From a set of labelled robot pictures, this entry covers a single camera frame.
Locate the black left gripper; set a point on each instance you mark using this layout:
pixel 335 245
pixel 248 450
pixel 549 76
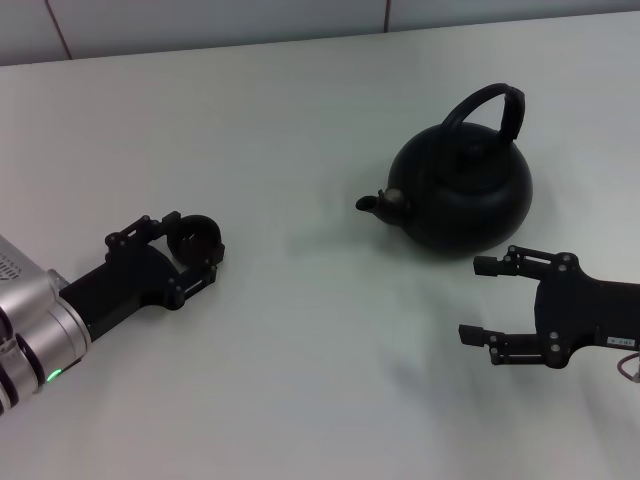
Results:
pixel 135 280

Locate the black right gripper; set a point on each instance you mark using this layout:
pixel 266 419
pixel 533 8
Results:
pixel 580 315

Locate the small black teacup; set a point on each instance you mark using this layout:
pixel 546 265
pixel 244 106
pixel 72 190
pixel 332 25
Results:
pixel 195 240

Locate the black round teapot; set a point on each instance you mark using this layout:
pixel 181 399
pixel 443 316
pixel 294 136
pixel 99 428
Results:
pixel 460 200

